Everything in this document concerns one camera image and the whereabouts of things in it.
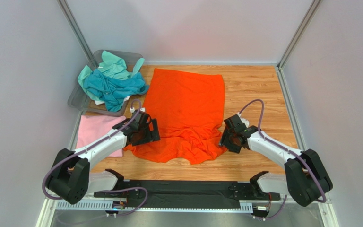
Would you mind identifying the orange t shirt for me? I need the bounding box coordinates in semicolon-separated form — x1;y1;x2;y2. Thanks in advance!
126;68;226;165

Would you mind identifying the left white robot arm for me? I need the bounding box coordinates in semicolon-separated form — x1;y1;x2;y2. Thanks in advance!
42;110;160;204

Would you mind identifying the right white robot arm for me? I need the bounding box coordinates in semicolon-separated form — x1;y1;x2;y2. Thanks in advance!
219;114;333;207

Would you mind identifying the dark teal t shirt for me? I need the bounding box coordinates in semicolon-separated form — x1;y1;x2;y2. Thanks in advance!
81;70;149;112

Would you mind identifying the folded pink t shirt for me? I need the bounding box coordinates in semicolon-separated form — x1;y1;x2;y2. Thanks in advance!
75;115;126;160

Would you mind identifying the white cloth in bin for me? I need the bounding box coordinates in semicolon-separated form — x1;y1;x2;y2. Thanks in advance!
94;96;130;105

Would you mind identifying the black base cloth strip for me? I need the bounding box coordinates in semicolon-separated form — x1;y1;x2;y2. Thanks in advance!
124;180;255;209

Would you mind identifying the light mint t shirt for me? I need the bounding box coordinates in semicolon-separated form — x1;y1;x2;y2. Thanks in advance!
78;50;145;102

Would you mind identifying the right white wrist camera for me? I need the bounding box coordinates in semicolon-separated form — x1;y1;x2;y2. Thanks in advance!
237;113;250;128

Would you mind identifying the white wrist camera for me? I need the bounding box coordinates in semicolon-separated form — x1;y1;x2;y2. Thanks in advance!
237;113;250;128
130;107;145;114

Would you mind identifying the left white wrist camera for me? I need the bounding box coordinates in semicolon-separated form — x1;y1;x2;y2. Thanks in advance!
130;107;145;114

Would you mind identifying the aluminium frame rail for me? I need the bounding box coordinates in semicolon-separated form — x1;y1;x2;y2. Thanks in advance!
37;180;338;227

